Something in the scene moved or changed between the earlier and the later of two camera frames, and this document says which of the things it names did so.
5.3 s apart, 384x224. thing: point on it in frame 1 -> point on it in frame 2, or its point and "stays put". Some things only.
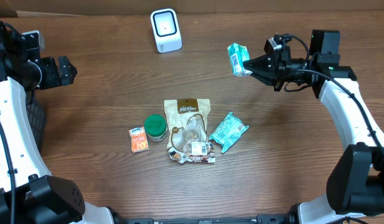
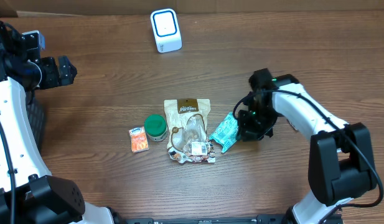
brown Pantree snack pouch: [187, 122] stays put
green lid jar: [155, 126] stays put
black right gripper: [274, 68] -> [248, 130]
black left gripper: [55, 79] stays put
